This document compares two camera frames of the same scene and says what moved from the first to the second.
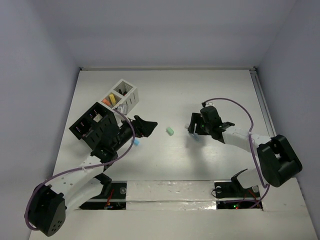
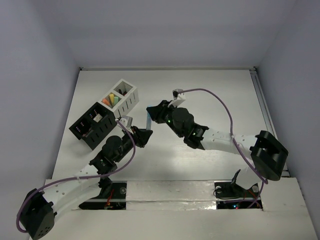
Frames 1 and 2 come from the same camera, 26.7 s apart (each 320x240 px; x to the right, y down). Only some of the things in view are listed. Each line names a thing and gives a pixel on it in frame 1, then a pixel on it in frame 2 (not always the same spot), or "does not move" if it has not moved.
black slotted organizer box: (89, 128) does not move
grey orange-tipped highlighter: (105, 101) does not move
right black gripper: (196, 118) -> (157, 112)
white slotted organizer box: (124, 93) does not move
